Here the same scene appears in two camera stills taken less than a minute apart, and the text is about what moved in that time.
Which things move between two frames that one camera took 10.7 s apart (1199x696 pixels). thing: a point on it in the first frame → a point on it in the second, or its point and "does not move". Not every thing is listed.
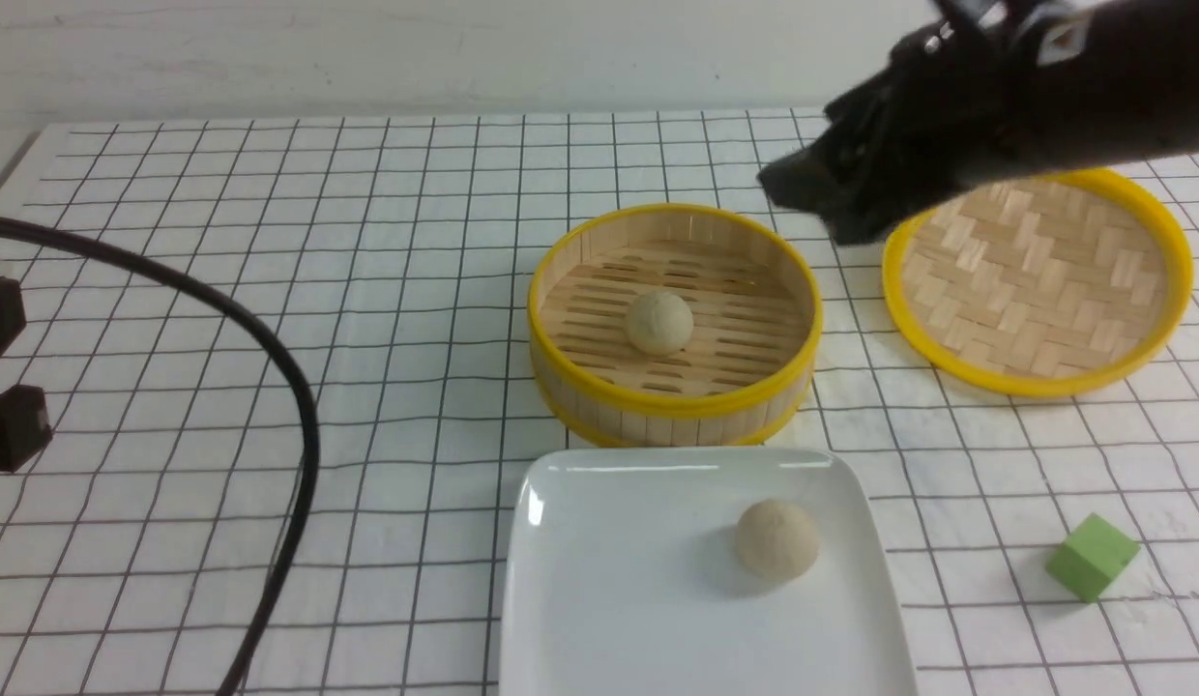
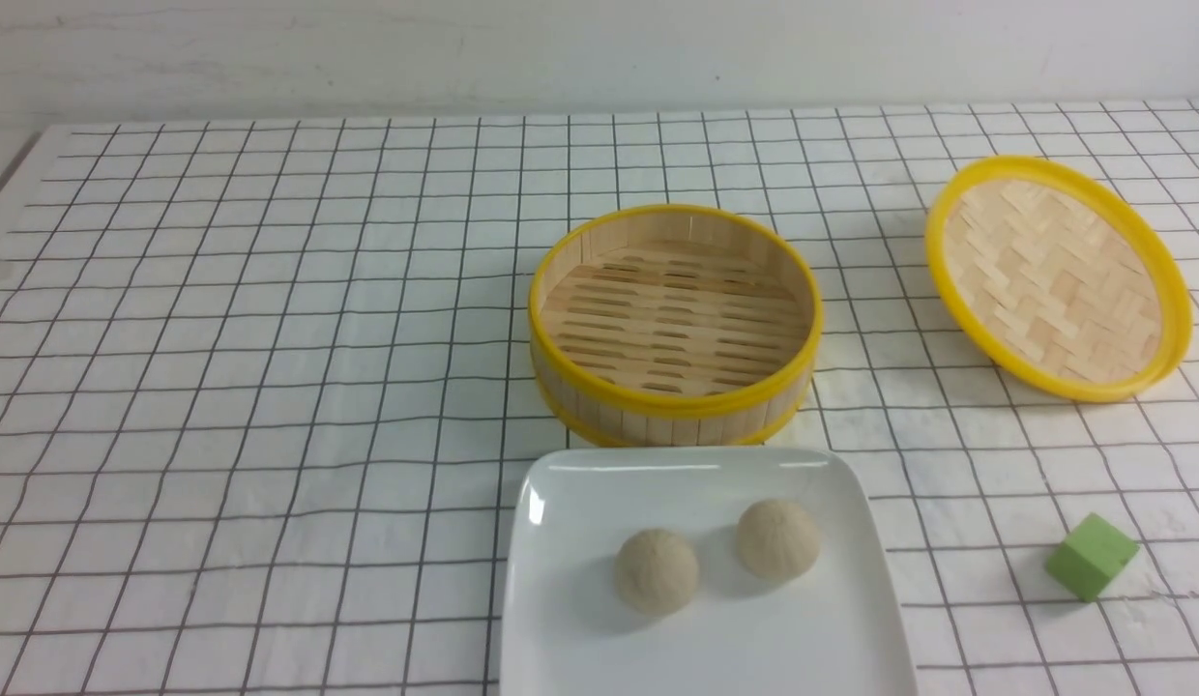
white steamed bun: x=659 y=323 → x=656 y=571
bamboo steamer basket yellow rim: x=755 y=296 does not move
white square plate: x=624 y=578 does not move
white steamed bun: x=776 y=539 does not move
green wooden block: x=1090 y=557 does not move
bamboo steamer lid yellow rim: x=1165 y=325 → x=1057 y=277
